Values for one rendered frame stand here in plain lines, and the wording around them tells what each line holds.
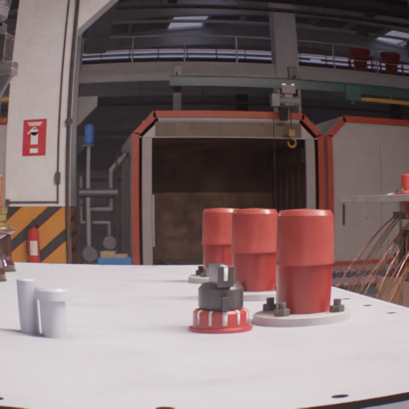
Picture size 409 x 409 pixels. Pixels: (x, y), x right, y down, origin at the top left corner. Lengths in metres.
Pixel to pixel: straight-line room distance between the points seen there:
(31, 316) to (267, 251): 0.53
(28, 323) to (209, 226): 0.82
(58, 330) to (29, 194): 10.72
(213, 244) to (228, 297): 0.72
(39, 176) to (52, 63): 1.48
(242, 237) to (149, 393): 0.76
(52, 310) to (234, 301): 0.21
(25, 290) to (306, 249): 0.33
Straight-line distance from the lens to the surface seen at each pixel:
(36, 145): 11.68
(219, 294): 1.03
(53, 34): 11.87
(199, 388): 0.70
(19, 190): 11.67
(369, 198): 4.22
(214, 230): 1.74
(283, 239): 1.10
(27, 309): 0.98
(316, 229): 1.09
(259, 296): 1.39
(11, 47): 1.42
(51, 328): 0.96
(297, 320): 1.07
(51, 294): 0.95
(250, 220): 1.41
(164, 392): 0.68
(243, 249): 1.41
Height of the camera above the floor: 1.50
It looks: level
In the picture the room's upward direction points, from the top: straight up
